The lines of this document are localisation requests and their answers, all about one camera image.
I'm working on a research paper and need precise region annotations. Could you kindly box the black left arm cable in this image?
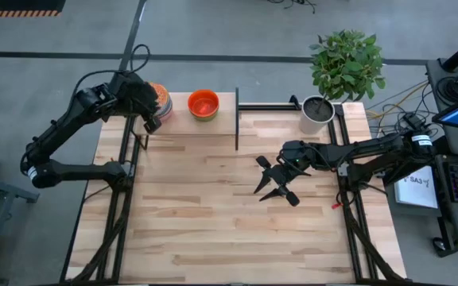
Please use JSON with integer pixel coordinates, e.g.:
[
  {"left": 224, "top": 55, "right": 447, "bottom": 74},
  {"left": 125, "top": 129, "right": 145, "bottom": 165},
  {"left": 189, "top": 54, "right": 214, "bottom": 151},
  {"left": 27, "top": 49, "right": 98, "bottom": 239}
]
[{"left": 72, "top": 43, "right": 151, "bottom": 96}]

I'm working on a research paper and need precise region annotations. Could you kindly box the coiled black cable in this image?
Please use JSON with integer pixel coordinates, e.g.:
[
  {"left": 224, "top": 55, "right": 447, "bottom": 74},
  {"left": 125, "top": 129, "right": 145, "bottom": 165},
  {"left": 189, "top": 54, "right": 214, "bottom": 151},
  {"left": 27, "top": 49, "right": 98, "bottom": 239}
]
[{"left": 437, "top": 75, "right": 458, "bottom": 103}]

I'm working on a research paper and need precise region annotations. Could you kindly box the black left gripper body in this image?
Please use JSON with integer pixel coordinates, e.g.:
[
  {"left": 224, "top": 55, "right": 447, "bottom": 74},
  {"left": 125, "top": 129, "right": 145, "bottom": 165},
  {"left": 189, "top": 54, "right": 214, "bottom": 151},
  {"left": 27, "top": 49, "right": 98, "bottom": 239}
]
[{"left": 117, "top": 71, "right": 162, "bottom": 135}]

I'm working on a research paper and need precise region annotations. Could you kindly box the white plant pot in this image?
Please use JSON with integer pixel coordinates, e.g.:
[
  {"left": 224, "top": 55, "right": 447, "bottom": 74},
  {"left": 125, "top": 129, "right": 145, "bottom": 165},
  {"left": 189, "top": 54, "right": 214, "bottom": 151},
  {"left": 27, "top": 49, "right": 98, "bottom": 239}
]
[{"left": 298, "top": 95, "right": 336, "bottom": 136}]

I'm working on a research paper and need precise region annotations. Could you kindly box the orange plastic bowl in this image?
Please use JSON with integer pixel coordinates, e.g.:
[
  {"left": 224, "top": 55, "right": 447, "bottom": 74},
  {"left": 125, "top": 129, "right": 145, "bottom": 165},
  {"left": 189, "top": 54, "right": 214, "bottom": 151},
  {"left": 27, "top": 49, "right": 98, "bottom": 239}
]
[{"left": 187, "top": 89, "right": 220, "bottom": 119}]

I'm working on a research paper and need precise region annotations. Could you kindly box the orange-inside blue-outside patterned bowl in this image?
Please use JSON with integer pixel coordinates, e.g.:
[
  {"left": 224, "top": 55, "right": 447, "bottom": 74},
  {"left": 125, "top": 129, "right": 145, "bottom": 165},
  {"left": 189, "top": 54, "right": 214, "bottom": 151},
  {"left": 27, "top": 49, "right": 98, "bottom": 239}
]
[{"left": 149, "top": 82, "right": 171, "bottom": 106}]

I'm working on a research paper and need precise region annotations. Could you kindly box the black aluminium table frame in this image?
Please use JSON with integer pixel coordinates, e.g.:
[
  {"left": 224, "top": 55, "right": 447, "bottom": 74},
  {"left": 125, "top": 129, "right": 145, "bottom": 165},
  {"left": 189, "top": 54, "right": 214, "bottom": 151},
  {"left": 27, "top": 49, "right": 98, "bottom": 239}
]
[{"left": 60, "top": 101, "right": 411, "bottom": 286}]

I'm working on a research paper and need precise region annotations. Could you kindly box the green leafy plant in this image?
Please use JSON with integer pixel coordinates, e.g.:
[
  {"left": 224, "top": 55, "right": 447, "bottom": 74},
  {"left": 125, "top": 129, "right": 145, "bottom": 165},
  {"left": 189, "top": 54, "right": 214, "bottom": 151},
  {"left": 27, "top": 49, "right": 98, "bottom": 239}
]
[{"left": 308, "top": 29, "right": 387, "bottom": 103}]

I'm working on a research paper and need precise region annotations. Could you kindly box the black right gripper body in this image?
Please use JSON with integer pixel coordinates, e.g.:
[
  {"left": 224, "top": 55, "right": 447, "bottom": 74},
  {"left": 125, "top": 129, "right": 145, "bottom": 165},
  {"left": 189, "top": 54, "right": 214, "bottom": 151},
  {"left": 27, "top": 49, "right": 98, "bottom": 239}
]
[{"left": 254, "top": 141, "right": 313, "bottom": 207}]

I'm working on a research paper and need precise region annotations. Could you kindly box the white box labelled SA3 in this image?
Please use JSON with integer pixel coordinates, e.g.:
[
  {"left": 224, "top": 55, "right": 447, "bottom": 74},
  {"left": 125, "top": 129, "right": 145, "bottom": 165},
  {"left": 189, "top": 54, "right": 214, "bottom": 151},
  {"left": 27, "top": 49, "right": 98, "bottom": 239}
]
[{"left": 394, "top": 165, "right": 440, "bottom": 210}]

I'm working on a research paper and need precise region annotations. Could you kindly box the black power adapter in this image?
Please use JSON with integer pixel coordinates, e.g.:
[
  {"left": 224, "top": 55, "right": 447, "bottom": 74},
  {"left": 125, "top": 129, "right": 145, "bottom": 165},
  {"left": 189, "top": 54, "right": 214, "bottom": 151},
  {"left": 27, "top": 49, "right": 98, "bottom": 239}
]
[{"left": 402, "top": 113, "right": 427, "bottom": 130}]

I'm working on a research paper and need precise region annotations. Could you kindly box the black mat with hazard stripes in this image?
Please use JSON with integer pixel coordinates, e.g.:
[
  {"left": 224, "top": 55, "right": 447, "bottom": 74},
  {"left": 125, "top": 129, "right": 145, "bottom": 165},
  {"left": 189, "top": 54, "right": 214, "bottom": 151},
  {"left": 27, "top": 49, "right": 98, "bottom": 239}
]
[{"left": 0, "top": 0, "right": 67, "bottom": 18}]

